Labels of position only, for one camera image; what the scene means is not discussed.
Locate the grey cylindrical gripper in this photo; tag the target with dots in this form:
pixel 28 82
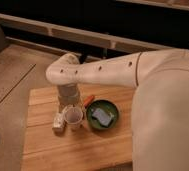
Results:
pixel 68 95

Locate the green bowl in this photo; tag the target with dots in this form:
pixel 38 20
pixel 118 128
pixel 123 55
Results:
pixel 108 107

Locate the small white bottle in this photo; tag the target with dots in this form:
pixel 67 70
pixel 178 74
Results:
pixel 58 123

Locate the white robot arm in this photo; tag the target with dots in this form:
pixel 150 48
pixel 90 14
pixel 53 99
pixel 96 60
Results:
pixel 160 106

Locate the wooden table board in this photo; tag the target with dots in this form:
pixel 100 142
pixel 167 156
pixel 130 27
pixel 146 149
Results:
pixel 84 149

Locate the dark table leg bracket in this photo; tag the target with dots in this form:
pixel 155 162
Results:
pixel 82 58

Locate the blue grey sponge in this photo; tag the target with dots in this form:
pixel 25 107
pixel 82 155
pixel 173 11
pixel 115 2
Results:
pixel 103 118

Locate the clear plastic cup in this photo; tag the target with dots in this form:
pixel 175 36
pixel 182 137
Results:
pixel 73 115

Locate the white shelf rail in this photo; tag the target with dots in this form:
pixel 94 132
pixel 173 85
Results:
pixel 78 35

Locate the orange red pepper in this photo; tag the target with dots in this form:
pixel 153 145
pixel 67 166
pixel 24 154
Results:
pixel 88 100

